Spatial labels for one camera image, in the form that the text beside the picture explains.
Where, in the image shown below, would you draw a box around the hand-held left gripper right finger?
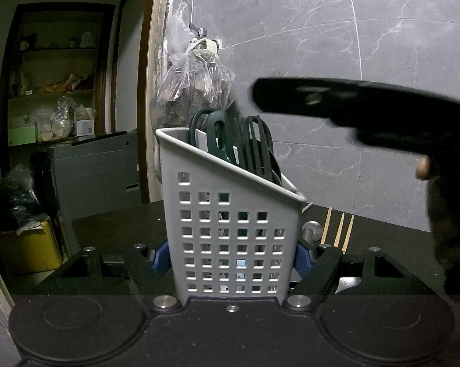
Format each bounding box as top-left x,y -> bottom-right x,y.
282,243 -> 444,312

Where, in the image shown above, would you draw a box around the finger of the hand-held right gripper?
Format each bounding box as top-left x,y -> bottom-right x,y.
247,77 -> 368,128

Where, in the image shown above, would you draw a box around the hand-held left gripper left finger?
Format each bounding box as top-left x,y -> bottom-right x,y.
33,242 -> 182,312

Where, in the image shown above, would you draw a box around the steel handled utensil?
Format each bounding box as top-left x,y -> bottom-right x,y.
302,221 -> 324,255

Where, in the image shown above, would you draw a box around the black slotted utensil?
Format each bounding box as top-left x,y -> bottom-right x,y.
235,114 -> 283,187

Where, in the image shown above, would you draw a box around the white perforated plastic basket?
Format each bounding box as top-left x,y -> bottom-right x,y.
155,127 -> 308,302

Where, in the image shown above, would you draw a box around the person's right hand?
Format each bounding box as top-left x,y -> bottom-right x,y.
415,155 -> 432,180

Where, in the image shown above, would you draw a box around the white drain pipe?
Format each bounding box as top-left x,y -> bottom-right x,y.
153,143 -> 165,185

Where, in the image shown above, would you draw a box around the hanging clear plastic bag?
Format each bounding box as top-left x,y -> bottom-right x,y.
149,0 -> 237,138

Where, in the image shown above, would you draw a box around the grey cabinet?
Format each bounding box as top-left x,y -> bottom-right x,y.
46,130 -> 144,252

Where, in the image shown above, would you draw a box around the yellow container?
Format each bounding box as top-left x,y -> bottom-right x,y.
0,213 -> 63,275

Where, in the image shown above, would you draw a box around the small white box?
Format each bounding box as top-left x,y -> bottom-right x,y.
75,119 -> 95,137

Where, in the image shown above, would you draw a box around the black garbage bag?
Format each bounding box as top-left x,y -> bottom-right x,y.
0,164 -> 44,231

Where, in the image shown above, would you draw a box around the clear plastic food bags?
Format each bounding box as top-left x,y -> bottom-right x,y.
36,97 -> 78,142

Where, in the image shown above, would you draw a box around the green box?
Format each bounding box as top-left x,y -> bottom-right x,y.
8,126 -> 38,147

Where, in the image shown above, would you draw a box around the wooden shelf unit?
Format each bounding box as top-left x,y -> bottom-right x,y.
1,2 -> 118,148

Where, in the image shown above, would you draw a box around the wall faucet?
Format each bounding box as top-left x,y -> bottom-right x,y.
188,23 -> 221,56

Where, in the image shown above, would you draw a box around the pale door frame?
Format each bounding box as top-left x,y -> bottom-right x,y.
0,0 -> 179,299

